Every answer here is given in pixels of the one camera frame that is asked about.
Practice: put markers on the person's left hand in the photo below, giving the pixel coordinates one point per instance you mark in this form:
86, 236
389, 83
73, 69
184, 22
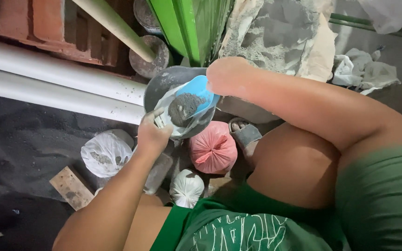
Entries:
150, 137

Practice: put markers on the person's right hand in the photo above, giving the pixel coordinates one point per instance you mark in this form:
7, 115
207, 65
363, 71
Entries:
229, 76

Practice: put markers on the blue plastic scoop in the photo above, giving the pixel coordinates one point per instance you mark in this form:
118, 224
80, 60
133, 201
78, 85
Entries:
195, 87

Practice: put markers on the clear plastic bag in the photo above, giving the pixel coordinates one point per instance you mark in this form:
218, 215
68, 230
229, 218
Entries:
173, 101

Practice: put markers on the clear filled cement bag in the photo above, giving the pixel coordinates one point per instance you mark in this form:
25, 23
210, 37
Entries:
157, 172

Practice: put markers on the grey cement powder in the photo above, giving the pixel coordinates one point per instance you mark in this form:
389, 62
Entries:
185, 108

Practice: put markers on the white bag with cement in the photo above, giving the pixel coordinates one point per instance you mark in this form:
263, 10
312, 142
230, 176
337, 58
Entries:
105, 153

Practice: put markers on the grey round basin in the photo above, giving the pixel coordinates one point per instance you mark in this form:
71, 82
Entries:
162, 82

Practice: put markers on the grey sandal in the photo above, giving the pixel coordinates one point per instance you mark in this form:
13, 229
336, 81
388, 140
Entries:
246, 134

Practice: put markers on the small white tied bag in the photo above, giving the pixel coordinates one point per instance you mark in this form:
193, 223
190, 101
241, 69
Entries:
186, 188

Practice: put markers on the torn paper cement sack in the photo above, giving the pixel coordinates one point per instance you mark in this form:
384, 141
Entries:
277, 38

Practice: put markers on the pink tied filled bag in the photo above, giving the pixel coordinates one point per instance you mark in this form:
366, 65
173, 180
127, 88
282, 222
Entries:
213, 148

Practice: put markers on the dusty round tin can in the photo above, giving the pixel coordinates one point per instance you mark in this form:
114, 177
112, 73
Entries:
145, 14
145, 64

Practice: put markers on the person's left leg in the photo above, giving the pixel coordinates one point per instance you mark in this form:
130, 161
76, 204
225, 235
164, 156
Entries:
145, 226

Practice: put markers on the person's leg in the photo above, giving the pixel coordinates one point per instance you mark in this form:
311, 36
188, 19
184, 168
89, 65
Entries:
291, 164
145, 226

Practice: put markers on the wooden plank piece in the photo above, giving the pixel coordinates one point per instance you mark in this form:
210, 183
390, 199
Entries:
72, 188

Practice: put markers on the person's right leg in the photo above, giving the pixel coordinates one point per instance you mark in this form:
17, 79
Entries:
291, 164

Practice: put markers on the white plastic pipe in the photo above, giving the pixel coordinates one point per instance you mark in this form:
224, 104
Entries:
54, 69
47, 96

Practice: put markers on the cream round pole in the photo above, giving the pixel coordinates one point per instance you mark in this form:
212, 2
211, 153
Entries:
117, 26

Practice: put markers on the green pipe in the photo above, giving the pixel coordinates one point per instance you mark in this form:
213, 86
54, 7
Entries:
347, 20

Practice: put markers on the crumpled white plastic bag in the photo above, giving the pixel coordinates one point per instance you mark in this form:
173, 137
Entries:
365, 69

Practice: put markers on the stack of red bricks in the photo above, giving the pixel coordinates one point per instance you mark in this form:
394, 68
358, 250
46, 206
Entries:
47, 28

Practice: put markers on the translucent white plastic sheet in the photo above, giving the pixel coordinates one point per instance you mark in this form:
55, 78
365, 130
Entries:
393, 14

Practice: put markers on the person's green shirt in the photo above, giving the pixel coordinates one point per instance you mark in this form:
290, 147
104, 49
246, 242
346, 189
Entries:
326, 223

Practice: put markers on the green metal frame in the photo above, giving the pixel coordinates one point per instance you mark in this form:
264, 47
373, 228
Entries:
187, 28

